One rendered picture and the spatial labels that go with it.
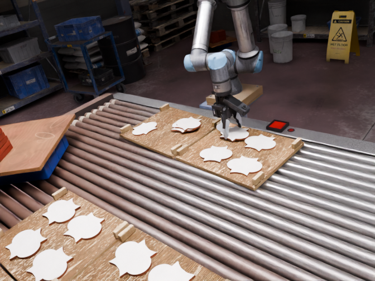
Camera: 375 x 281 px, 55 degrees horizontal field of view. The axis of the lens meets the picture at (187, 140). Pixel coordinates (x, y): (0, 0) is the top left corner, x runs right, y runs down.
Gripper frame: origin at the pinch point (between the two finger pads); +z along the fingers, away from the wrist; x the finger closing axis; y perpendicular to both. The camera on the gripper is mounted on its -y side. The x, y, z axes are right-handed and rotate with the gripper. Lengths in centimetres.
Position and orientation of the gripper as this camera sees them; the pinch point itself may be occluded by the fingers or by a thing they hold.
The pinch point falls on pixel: (234, 132)
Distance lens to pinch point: 160.5
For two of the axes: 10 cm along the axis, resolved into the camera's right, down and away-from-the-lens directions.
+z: 2.2, 8.7, 4.5
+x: -6.8, 4.6, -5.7
